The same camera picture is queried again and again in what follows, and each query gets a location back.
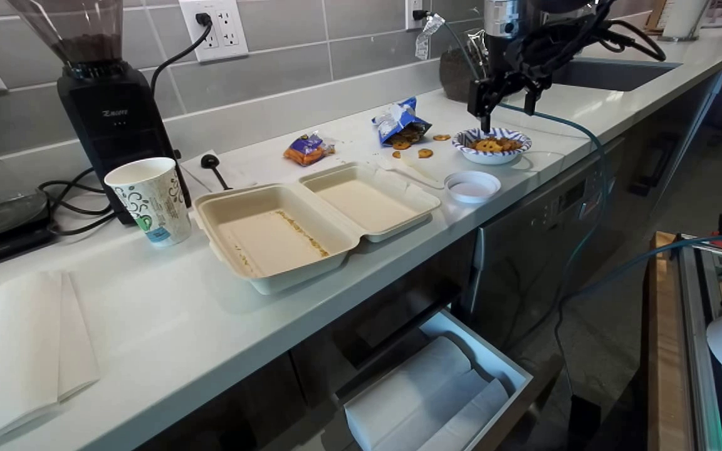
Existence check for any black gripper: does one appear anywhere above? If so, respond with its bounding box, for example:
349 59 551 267
464 28 567 139

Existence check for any open styrofoam clamshell container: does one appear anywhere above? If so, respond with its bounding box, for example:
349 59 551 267
194 160 444 297

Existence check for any brown cereal flakes pile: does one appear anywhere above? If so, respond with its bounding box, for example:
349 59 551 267
468 135 523 155

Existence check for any blue patterned paper bowl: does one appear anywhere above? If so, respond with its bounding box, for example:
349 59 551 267
448 125 533 167

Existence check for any blue snack bag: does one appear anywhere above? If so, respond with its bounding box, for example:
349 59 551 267
368 95 434 149

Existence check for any steel counter sink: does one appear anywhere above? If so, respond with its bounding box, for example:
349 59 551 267
546 56 683 95

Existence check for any orange snack packet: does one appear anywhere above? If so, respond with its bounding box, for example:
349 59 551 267
281 131 337 168

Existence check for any open grey drawer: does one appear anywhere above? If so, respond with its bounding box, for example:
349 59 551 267
334 309 537 451

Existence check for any black spoon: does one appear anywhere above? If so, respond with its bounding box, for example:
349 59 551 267
199 150 234 194

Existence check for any printed paper cup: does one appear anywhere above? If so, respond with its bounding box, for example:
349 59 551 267
103 155 195 248

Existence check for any black coffee grinder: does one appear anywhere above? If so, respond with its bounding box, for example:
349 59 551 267
7 0 181 225

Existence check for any white folded napkin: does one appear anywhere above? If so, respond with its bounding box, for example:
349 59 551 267
0 268 103 451

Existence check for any blue cable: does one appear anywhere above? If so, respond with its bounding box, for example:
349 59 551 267
496 101 722 353

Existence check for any white wall outlet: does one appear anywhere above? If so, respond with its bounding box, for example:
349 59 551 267
177 0 250 65
403 0 431 33

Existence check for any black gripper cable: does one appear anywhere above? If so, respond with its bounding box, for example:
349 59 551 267
543 4 669 65

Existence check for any black grinder power cord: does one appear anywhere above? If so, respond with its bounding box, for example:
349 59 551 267
149 10 216 95

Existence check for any black coiled cord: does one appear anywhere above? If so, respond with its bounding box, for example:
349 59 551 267
37 167 120 239

